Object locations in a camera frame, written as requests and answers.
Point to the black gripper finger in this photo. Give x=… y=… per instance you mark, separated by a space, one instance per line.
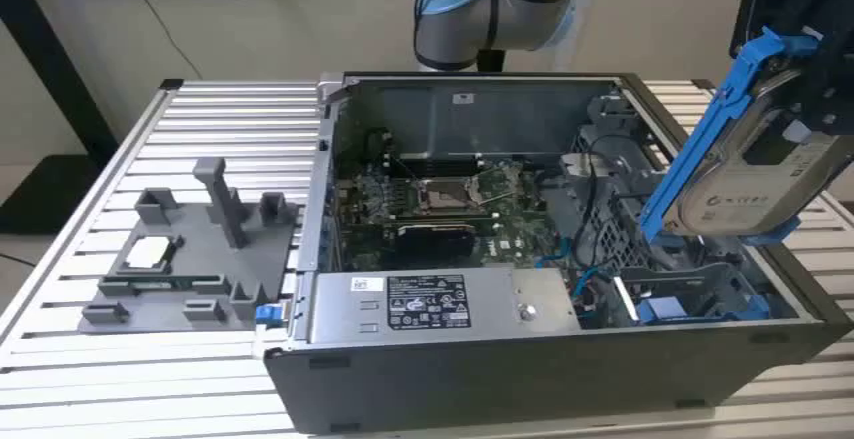
x=749 y=9
x=837 y=84

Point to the hard disk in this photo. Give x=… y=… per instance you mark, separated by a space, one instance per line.
x=734 y=199

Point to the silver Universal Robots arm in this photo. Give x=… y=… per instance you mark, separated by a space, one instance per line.
x=467 y=24

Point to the grey metal disk bay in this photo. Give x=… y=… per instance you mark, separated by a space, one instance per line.
x=601 y=199

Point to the black table corner cap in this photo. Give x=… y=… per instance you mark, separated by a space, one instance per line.
x=703 y=83
x=172 y=83

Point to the white sticker in case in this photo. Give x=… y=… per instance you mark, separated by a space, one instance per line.
x=462 y=97

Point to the green motherboard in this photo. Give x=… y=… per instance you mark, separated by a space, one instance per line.
x=521 y=234

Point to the CPU socket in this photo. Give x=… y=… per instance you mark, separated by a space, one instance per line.
x=442 y=194

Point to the thin metal locking lever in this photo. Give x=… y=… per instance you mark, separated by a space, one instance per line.
x=403 y=166

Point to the black graphics card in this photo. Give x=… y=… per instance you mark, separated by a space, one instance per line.
x=434 y=246

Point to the grey power supply unit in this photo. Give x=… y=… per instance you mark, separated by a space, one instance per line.
x=440 y=304

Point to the black open PC case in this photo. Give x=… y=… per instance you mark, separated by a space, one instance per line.
x=500 y=384

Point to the blue case latch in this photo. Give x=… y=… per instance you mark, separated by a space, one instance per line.
x=266 y=315

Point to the grey parts rack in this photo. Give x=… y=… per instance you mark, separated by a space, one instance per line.
x=200 y=259

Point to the silver CPU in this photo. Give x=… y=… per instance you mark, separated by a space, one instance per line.
x=152 y=253

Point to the green RAM stick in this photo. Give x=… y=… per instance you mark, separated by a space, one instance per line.
x=160 y=285

